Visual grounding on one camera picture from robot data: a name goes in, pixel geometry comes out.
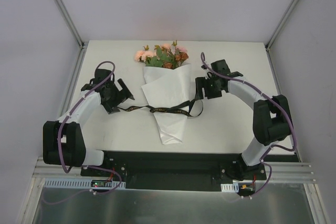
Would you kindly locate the peach rose stem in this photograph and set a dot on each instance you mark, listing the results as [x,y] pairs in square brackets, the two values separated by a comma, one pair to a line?
[181,51]
[145,55]

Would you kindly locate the right aluminium frame post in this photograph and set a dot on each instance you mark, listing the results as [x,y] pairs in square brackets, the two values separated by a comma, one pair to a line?
[289,10]

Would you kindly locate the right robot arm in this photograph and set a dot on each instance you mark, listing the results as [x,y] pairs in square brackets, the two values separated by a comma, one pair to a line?
[271,115]

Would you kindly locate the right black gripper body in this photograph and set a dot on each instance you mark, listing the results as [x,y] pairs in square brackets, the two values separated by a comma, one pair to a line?
[200,87]

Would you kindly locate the aluminium rail profile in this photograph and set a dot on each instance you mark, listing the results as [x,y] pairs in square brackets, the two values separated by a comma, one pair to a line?
[279,172]

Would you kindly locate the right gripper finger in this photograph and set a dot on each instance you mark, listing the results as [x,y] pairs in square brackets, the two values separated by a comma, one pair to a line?
[199,94]
[200,83]

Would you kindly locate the aluminium frame post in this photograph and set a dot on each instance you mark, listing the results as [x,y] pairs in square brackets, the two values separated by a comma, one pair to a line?
[69,22]
[289,10]

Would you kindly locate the black printed ribbon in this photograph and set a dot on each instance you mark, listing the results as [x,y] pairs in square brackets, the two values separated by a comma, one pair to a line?
[184,108]

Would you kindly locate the pink rose stem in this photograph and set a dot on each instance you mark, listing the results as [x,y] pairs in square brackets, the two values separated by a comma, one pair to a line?
[165,51]

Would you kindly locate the left cable duct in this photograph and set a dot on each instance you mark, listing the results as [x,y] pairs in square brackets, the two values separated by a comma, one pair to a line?
[71,183]

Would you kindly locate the cable duct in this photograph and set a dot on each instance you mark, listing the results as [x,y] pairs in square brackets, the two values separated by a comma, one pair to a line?
[230,188]
[71,183]

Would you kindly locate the right cable duct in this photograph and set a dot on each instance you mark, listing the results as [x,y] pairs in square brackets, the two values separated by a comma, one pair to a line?
[230,188]

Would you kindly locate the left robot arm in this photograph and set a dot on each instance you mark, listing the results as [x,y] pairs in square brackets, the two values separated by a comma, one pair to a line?
[63,142]

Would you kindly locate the left aluminium frame post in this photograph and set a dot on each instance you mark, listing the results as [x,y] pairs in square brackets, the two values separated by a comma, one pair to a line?
[69,22]

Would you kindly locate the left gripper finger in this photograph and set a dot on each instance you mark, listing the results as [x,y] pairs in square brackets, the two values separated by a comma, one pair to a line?
[112,109]
[125,92]

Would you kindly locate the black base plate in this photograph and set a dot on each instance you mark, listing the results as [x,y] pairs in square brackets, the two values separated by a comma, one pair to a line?
[176,171]

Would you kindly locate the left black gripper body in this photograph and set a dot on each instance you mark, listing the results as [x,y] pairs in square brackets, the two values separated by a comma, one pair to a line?
[120,96]

